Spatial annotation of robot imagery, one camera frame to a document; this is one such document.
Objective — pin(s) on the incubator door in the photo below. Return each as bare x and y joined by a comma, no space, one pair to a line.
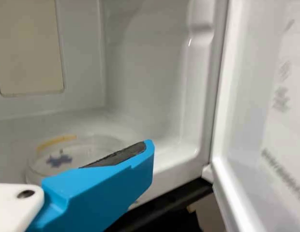
261,120

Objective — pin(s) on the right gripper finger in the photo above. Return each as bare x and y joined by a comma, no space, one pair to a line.
96,193

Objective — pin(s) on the black platform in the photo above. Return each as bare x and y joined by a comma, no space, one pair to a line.
169,205

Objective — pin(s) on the petri dish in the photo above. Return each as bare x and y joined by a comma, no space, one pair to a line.
67,154

